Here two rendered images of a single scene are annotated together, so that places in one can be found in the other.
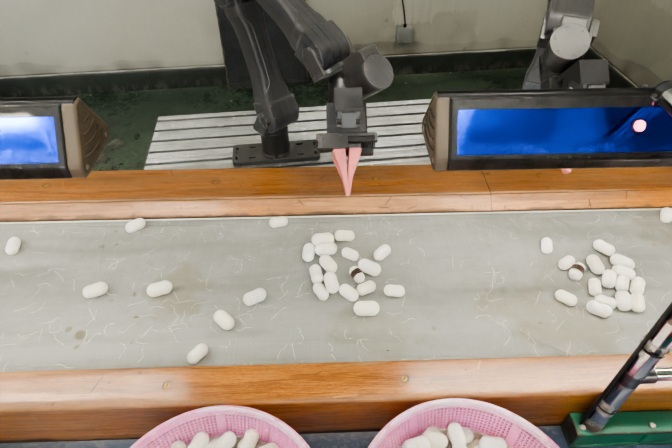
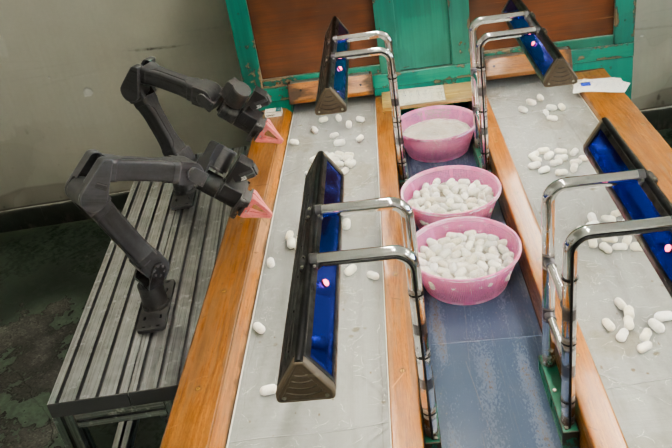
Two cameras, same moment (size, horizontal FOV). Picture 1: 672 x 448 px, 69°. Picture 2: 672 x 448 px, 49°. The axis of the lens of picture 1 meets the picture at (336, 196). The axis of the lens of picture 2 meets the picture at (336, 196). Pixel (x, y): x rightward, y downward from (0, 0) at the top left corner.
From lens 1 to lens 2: 1.64 m
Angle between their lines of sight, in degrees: 66
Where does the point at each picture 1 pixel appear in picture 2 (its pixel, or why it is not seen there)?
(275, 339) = not seen: hidden behind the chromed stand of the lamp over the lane
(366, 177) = (239, 226)
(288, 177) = (229, 258)
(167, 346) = (365, 291)
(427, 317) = not seen: hidden behind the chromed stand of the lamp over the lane
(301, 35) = (182, 166)
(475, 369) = (385, 189)
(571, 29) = (237, 84)
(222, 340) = (362, 272)
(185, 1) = not seen: outside the picture
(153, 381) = (393, 279)
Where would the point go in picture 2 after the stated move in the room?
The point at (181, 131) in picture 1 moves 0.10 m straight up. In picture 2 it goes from (88, 377) to (74, 344)
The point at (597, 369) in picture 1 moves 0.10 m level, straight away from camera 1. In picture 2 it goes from (385, 163) to (363, 154)
